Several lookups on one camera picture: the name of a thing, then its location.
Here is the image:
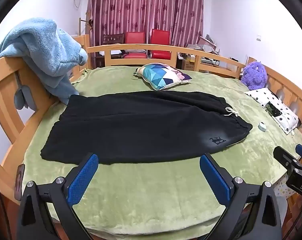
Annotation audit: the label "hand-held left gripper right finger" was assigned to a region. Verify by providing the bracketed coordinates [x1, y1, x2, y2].
[200, 153, 283, 240]

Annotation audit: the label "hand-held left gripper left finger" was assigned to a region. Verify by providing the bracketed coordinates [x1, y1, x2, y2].
[18, 152, 99, 240]

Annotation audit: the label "black pants with white stripe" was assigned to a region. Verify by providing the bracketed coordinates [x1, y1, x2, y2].
[40, 90, 253, 165]

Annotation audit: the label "star print bed sheet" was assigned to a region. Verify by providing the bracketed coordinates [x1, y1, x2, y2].
[275, 177, 291, 202]

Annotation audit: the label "white floral pillow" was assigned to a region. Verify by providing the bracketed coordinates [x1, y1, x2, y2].
[244, 87, 299, 133]

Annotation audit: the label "green fleece blanket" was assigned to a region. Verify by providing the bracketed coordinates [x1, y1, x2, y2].
[21, 66, 302, 237]

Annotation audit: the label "purple plush toy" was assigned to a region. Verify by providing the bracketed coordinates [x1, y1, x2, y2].
[241, 61, 268, 91]

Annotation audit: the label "geometric print pillow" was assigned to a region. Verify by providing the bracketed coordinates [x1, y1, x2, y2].
[133, 63, 193, 91]

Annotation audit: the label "pile of cardboard boxes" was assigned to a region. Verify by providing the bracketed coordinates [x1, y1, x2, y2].
[178, 35, 220, 70]

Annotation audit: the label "light blue fluffy towel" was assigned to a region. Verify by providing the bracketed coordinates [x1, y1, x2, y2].
[0, 17, 88, 110]

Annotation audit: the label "dark wooden chair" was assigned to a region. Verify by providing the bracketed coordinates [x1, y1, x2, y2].
[102, 33, 125, 55]

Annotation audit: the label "red chair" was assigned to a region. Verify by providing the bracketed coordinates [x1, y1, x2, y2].
[125, 31, 147, 60]
[148, 29, 172, 60]

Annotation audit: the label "wooden coat stand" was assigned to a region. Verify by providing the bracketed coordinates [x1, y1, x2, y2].
[78, 12, 94, 36]

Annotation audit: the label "maroon patterned curtain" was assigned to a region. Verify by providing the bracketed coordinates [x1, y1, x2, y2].
[88, 0, 205, 48]

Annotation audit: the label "wooden bed frame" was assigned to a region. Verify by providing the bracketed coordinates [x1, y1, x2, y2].
[0, 34, 302, 240]

